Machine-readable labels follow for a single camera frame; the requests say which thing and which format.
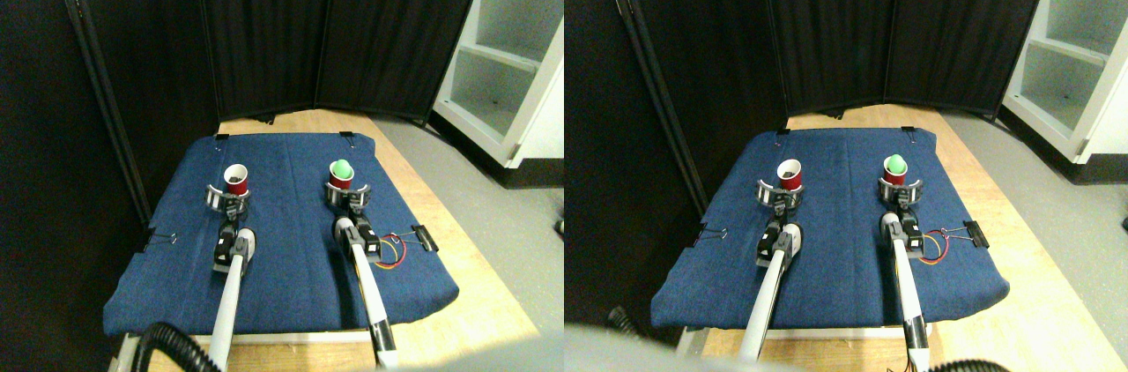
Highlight curtain stand pole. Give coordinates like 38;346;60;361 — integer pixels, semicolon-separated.
602;0;708;216
55;0;152;225

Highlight black ribbed hose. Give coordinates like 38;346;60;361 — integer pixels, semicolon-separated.
132;322;221;372
934;358;1014;372
608;305;653;338

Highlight white shelf unit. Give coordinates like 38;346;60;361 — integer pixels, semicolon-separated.
1002;0;1128;166
432;0;564;170

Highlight dark blue cloth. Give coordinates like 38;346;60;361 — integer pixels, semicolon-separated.
650;128;1011;331
102;131;460;338

